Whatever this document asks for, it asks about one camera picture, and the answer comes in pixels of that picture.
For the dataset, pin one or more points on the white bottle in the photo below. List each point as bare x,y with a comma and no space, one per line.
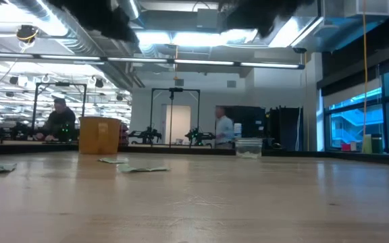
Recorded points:
237,130

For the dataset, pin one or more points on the person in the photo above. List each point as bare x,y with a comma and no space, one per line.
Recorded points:
224,130
59,118

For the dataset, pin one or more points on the black cabinet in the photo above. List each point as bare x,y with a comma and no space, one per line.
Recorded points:
248,121

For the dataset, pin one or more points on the clear glass jar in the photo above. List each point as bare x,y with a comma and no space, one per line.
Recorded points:
248,148

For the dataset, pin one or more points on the white box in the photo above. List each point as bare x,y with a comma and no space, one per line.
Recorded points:
353,146

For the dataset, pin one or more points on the dark green tumbler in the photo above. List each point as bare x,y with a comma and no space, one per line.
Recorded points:
377,144

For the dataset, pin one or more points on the red box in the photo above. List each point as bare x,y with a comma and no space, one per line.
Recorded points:
345,147

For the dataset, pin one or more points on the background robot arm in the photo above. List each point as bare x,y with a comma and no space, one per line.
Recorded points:
67,133
199,136
145,135

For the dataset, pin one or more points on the yellow bin with black rim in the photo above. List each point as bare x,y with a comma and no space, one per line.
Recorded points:
100,135

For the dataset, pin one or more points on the green banknote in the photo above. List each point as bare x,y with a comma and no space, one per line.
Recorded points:
140,168

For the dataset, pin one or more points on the black station frame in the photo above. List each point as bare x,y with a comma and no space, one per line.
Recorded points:
176,89
59,84

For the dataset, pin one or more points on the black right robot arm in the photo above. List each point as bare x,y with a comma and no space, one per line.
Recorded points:
255,13

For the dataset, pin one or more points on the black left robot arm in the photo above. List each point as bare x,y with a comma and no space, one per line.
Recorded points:
93,17

